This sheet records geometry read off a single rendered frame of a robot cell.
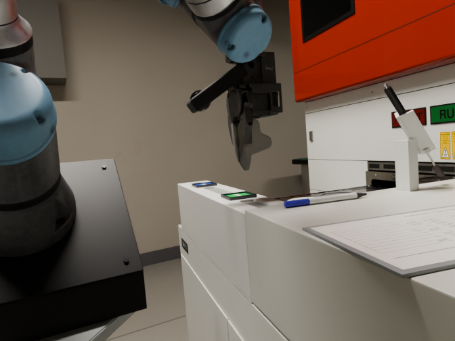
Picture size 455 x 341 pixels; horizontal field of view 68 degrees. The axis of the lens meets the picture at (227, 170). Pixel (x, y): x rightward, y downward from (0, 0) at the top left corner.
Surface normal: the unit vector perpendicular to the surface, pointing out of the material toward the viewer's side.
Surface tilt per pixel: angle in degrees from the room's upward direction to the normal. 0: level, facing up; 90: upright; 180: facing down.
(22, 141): 128
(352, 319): 90
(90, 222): 45
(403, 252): 0
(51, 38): 90
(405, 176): 90
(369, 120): 90
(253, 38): 134
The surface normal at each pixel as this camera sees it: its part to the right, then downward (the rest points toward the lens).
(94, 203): 0.26, -0.69
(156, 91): 0.46, 0.03
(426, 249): -0.08, -0.99
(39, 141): 0.87, 0.46
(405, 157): -0.94, 0.10
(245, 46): 0.49, 0.70
